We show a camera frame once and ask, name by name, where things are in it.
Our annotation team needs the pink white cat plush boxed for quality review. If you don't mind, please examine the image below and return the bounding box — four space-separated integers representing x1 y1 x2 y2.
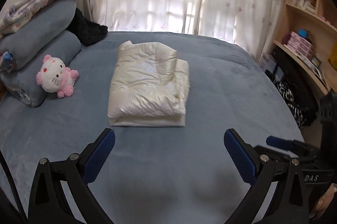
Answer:
36 55 79 98

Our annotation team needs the pink mini drawer organizer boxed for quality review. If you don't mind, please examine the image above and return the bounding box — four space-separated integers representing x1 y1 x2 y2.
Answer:
283 31 314 58

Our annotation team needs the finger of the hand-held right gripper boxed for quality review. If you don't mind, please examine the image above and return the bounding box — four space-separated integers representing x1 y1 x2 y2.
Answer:
257 146 293 161
266 136 317 158

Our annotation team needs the row of books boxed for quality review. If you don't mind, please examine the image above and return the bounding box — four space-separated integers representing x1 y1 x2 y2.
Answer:
293 0 316 14

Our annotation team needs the bed with blue cover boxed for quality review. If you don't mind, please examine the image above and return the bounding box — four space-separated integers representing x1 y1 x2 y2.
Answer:
0 30 306 224

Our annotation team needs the white cardboard box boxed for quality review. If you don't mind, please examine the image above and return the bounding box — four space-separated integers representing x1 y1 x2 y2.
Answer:
258 53 277 72

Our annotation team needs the blue rolled quilt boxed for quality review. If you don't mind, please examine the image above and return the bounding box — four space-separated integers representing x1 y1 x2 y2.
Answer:
0 30 82 108

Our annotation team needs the white shiny puffer jacket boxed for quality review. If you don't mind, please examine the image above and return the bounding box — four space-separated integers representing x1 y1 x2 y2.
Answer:
108 40 190 127

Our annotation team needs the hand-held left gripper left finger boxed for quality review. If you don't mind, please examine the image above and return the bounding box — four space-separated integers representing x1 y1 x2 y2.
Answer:
28 128 116 224

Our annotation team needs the person's right hand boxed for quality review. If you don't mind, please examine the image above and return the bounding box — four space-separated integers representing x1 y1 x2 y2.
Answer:
311 183 337 222

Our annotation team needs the black fuzzy cloth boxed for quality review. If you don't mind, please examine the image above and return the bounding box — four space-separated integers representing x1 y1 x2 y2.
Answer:
66 7 109 47

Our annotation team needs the black garment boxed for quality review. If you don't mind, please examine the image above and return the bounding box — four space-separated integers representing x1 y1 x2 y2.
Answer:
271 46 319 124

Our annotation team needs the yellow envelope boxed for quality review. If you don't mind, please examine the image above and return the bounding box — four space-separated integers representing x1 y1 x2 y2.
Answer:
328 43 337 69

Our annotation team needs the blue pillow cartoon print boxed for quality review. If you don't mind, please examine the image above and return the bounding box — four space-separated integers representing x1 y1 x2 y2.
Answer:
0 0 77 68

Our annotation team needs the wooden bookshelf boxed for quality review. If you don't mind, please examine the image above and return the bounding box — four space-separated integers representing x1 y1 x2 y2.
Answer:
272 0 337 98

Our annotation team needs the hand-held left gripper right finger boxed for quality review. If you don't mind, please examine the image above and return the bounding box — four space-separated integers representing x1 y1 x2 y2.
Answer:
224 128 309 224

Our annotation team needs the black white patterned cloth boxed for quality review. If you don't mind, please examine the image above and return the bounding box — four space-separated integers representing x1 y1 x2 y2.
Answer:
275 80 307 127

